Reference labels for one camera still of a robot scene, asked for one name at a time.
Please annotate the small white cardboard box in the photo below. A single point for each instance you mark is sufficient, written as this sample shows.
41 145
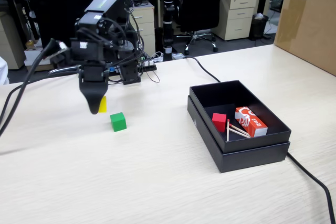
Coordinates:
30 53

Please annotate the red and white matchbox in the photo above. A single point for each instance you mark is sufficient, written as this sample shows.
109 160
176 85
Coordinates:
250 123

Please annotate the black swivel chair chrome base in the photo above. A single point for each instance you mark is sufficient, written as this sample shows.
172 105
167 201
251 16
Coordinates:
202 3

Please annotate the person in white shirt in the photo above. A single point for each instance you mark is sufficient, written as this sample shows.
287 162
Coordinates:
3 73

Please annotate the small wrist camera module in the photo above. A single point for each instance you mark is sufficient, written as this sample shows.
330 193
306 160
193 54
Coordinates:
60 53

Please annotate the large brown cardboard box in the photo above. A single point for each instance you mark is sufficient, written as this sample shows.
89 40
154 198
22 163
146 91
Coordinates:
307 24

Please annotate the black cardboard box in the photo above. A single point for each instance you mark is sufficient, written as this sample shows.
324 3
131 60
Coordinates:
257 142

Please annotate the black open box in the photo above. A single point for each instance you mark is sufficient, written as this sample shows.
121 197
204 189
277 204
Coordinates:
252 159

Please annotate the large black office chair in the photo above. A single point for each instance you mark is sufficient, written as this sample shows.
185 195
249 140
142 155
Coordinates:
52 3

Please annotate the beige side cabinet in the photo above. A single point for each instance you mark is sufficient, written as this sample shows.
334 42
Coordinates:
10 45

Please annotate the red wooden cube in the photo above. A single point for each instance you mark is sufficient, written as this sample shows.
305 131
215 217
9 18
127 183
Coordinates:
219 121

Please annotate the black trash bin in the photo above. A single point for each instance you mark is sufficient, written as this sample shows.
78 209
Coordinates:
258 28

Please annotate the green wooden cube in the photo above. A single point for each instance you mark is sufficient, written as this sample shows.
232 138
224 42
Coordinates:
118 122

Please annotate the beige three-drawer cabinet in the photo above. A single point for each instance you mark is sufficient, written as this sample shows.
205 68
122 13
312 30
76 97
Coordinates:
236 14

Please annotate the yellow wooden cube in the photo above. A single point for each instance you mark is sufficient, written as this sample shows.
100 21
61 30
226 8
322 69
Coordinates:
103 105

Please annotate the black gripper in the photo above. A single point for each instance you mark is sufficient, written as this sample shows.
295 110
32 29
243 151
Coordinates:
93 73

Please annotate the beige drawer cabinet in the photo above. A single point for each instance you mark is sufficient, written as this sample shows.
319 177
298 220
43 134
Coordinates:
148 19

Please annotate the flat brown box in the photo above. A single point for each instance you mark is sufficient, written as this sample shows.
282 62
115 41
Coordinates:
44 67

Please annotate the thin black stand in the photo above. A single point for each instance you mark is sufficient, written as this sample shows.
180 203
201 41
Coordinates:
155 3

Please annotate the thick black pole stand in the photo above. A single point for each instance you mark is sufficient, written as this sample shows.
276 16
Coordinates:
168 11

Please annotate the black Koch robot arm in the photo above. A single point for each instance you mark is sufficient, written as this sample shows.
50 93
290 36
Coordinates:
110 6

